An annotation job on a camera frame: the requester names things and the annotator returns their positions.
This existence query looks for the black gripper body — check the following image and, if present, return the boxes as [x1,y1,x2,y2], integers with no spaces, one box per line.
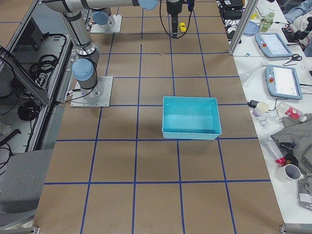
[166,0,182,18]

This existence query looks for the yellow beetle toy car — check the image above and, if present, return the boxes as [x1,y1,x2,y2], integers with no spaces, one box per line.
[179,22,187,33]

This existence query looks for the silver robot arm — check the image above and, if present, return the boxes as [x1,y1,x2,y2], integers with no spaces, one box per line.
[92,7,115,28]
[43,0,158,102]

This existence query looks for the blue bowl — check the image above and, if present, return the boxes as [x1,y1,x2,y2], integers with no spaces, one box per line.
[243,21,259,37]

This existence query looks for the white light bulb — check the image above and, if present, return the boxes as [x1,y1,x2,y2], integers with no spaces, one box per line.
[239,64,266,84]

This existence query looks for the green glass jar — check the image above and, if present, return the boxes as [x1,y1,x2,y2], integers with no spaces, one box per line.
[259,12,275,32]

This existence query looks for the teal plastic bin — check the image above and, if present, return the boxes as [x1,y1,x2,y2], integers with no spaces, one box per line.
[162,96,222,140]

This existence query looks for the upper teach pendant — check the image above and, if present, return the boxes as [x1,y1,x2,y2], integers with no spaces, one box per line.
[254,33,293,58]

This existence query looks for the teach pendant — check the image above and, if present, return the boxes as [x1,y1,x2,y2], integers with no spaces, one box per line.
[254,33,293,58]
[265,65,303,100]

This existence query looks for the lower teach pendant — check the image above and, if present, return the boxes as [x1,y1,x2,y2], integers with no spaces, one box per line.
[265,65,303,100]

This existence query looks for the plastic bottle red label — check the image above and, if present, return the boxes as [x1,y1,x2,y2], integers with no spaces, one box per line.
[276,102,307,122]

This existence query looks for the clear bottle red cap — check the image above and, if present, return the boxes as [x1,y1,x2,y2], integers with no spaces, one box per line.
[260,137,286,166]

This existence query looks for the grey cloth pile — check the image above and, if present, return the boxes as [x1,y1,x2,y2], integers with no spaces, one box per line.
[271,120,312,176]

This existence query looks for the white mug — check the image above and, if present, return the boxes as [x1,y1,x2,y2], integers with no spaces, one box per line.
[275,164,304,182]

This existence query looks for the grey chair seat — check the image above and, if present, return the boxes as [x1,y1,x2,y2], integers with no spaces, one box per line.
[0,149,53,213]

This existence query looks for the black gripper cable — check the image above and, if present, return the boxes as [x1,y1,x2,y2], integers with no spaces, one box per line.
[159,0,195,39]

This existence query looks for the aluminium frame post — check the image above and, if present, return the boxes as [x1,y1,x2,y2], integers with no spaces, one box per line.
[228,0,258,56]

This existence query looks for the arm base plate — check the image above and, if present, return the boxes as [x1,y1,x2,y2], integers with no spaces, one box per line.
[70,76,113,108]
[90,14,122,34]

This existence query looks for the black handled scissors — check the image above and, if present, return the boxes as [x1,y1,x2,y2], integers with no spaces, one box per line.
[283,54,302,66]

